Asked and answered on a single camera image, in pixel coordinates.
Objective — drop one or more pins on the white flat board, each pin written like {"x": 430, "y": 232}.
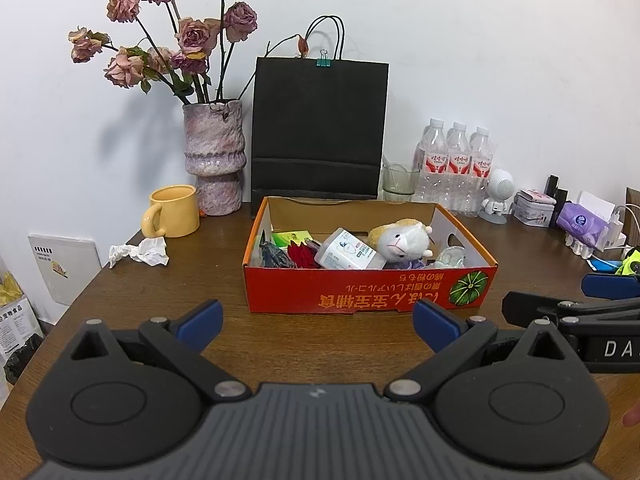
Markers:
{"x": 65, "y": 265}

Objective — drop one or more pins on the small printed tin box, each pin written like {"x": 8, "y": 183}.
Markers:
{"x": 532, "y": 212}

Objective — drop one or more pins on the green paper packet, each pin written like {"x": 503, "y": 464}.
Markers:
{"x": 292, "y": 237}

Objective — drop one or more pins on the brown board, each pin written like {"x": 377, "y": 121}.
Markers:
{"x": 634, "y": 200}

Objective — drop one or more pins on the red fabric rose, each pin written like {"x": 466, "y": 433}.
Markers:
{"x": 302, "y": 255}

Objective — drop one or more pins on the white charger plug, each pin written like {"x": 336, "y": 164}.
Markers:
{"x": 615, "y": 232}

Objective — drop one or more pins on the clear plastic bag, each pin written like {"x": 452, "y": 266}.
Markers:
{"x": 450, "y": 257}

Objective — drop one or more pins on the clear glass cup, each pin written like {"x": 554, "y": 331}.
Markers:
{"x": 400, "y": 182}

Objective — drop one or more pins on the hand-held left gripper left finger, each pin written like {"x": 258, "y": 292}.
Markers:
{"x": 201, "y": 321}

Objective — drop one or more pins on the yellow mug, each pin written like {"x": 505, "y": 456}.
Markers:
{"x": 175, "y": 212}

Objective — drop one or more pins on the dried pink roses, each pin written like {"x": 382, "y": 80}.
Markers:
{"x": 192, "y": 35}

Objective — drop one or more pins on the person's right hand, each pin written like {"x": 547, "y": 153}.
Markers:
{"x": 633, "y": 415}

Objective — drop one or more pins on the cardboard box with yellow bags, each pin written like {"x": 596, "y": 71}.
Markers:
{"x": 15, "y": 310}

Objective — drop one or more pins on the black paper bag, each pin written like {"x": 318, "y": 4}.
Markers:
{"x": 320, "y": 125}

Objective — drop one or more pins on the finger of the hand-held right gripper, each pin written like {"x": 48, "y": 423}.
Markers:
{"x": 610, "y": 286}
{"x": 530, "y": 307}

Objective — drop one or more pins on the small crumpled white tissue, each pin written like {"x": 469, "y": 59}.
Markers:
{"x": 145, "y": 252}

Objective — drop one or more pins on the water bottle red label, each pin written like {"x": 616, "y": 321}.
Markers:
{"x": 458, "y": 167}
{"x": 432, "y": 165}
{"x": 481, "y": 170}

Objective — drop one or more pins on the white power strip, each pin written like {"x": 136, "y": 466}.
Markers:
{"x": 582, "y": 249}

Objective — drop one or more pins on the green binder clip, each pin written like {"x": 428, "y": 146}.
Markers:
{"x": 323, "y": 61}

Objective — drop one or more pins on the clear cotton swab container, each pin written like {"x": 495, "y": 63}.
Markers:
{"x": 345, "y": 252}

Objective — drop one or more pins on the white and yellow plush sheep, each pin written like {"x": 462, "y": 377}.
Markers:
{"x": 405, "y": 242}

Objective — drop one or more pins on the purple fabric pouch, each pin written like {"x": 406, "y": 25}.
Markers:
{"x": 405, "y": 264}

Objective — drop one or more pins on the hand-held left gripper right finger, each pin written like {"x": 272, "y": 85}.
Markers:
{"x": 434, "y": 325}

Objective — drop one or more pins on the purple textured vase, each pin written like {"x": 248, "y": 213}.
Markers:
{"x": 215, "y": 150}

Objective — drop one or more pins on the purple tissue pack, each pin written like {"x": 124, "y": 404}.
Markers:
{"x": 580, "y": 222}

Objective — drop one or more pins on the white robot figurine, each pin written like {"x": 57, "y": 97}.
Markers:
{"x": 500, "y": 185}

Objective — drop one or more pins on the small black box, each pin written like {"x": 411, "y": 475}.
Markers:
{"x": 555, "y": 195}

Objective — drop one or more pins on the red cardboard box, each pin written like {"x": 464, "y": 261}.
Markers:
{"x": 300, "y": 290}

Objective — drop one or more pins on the blue plastic packet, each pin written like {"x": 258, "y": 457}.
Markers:
{"x": 602, "y": 265}

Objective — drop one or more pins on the dark snack wrapper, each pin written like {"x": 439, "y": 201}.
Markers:
{"x": 272, "y": 255}

